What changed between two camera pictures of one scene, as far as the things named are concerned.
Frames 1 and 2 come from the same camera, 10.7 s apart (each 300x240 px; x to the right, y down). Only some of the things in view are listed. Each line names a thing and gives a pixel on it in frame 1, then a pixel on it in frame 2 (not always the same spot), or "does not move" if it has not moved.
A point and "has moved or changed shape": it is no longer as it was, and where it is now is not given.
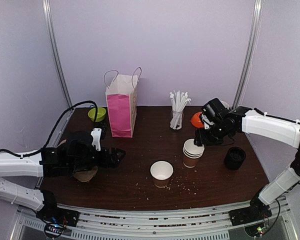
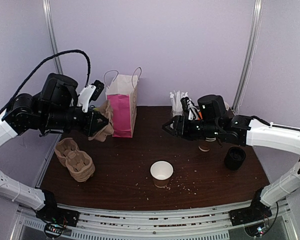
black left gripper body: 82,163 → 58,118
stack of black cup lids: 234,158 does not move
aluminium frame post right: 252,51 does not move
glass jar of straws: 178,101 does not move
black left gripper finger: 116,154 → 98,121
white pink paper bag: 121,98 does not move
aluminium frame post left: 46,6 does not move
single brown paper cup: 161,171 does not move
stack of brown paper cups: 191,153 has moved or changed shape
